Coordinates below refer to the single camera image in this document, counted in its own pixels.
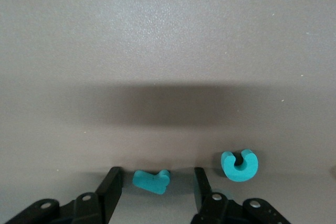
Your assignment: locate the teal foam letter r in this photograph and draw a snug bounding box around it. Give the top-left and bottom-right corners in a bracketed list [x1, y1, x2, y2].
[132, 169, 171, 195]

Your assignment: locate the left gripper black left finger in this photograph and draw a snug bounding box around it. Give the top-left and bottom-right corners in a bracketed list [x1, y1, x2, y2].
[5, 166, 124, 224]

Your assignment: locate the teal foam letter c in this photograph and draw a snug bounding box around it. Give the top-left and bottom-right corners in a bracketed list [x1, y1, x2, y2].
[220, 149, 259, 183]

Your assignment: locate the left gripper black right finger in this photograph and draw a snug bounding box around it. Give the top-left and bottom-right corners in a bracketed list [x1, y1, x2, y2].
[191, 167, 291, 224]

